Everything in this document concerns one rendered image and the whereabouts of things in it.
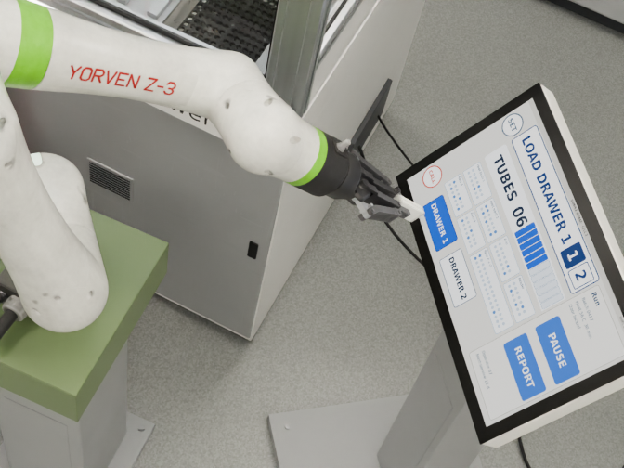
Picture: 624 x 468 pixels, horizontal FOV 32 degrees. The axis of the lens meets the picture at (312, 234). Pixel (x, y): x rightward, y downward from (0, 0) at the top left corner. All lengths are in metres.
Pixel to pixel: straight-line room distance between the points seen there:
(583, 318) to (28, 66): 0.87
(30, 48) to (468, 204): 0.79
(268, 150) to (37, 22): 0.35
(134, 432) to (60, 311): 1.11
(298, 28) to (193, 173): 0.56
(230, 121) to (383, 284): 1.51
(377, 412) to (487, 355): 1.03
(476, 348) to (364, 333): 1.14
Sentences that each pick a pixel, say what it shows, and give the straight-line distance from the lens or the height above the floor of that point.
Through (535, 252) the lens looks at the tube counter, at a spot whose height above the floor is 1.11.
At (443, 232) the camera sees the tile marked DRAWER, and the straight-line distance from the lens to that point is 1.84.
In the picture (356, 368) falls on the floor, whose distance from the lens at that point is 2.81.
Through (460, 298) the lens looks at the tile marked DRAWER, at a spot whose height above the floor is 1.00.
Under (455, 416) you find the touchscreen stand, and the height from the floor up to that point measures 0.62.
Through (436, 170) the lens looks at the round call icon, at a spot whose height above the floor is 1.02.
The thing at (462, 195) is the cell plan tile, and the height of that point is 1.05.
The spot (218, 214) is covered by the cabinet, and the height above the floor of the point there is 0.54.
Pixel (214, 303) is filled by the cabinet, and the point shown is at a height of 0.17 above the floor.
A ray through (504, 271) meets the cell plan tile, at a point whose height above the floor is 1.07.
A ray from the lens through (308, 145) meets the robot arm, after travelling 1.53.
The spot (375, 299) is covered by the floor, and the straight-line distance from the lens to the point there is 2.92.
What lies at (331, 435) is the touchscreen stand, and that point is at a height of 0.04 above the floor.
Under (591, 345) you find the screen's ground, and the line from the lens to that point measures 1.65.
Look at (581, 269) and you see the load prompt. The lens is 1.68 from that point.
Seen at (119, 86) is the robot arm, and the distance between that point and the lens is 1.49.
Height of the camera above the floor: 2.47
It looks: 56 degrees down
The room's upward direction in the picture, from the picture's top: 15 degrees clockwise
